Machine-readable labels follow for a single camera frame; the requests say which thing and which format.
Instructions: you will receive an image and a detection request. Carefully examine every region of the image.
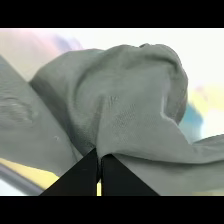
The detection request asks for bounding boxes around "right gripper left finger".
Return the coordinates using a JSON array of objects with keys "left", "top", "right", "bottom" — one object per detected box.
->
[{"left": 39, "top": 147, "right": 101, "bottom": 197}]

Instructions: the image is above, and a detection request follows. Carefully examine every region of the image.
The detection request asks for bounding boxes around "grey garment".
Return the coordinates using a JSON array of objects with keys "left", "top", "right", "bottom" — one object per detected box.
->
[{"left": 0, "top": 42, "right": 224, "bottom": 197}]

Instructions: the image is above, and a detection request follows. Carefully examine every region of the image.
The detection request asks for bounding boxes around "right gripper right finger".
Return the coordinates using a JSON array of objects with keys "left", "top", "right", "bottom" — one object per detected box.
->
[{"left": 100, "top": 153, "right": 160, "bottom": 197}]

